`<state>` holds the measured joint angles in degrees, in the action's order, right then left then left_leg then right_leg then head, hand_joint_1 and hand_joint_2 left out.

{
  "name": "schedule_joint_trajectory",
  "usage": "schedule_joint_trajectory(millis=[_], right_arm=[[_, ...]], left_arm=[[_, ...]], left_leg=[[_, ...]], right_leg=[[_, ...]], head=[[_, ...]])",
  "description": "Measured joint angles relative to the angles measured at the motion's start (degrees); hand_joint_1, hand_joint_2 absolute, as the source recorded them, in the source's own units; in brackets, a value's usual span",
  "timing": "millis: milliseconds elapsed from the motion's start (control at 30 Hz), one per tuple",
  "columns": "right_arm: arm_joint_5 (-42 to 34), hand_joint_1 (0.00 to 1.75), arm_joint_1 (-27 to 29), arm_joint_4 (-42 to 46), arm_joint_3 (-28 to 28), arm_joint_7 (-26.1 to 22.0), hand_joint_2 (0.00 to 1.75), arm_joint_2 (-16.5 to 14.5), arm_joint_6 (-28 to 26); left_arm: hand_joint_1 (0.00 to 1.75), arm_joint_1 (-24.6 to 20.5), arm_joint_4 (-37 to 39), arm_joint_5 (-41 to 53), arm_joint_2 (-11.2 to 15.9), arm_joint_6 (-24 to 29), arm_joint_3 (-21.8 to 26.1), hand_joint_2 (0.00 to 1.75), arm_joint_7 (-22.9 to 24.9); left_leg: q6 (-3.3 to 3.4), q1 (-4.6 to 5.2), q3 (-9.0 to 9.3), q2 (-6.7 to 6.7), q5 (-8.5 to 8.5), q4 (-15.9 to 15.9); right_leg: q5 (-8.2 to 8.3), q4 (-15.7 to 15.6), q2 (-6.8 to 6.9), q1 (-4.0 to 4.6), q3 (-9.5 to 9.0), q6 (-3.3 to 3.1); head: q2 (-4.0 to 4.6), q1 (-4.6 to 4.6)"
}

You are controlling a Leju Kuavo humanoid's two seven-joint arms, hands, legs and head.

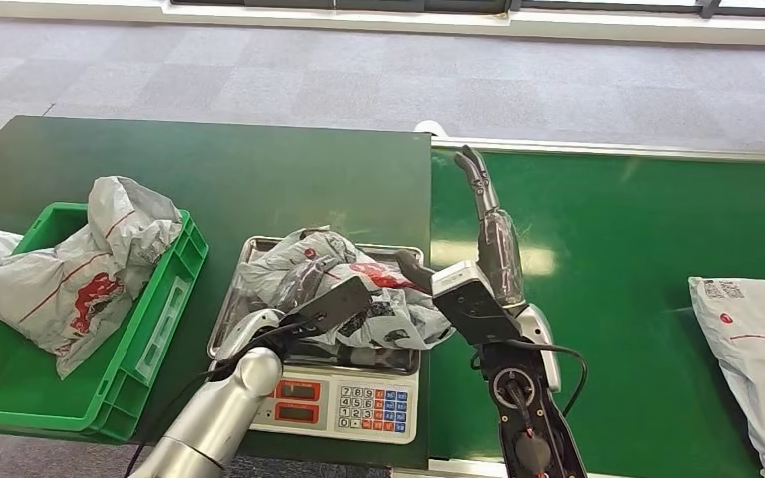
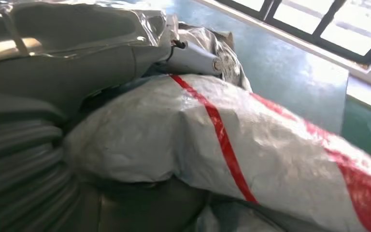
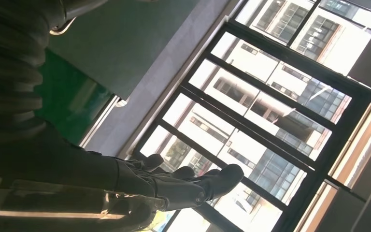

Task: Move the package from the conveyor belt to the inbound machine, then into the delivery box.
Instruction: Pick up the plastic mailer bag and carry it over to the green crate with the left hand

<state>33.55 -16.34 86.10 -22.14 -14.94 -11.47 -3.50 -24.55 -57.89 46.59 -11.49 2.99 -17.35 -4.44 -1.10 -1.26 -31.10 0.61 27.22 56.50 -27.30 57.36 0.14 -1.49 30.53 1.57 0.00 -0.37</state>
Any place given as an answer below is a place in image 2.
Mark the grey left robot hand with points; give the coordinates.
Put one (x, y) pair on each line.
(76, 64)

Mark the green conveyor belt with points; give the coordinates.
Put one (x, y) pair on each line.
(368, 134)

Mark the white red-printed courier bag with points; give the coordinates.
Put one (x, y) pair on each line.
(172, 134)

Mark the black window frame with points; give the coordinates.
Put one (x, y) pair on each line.
(320, 22)

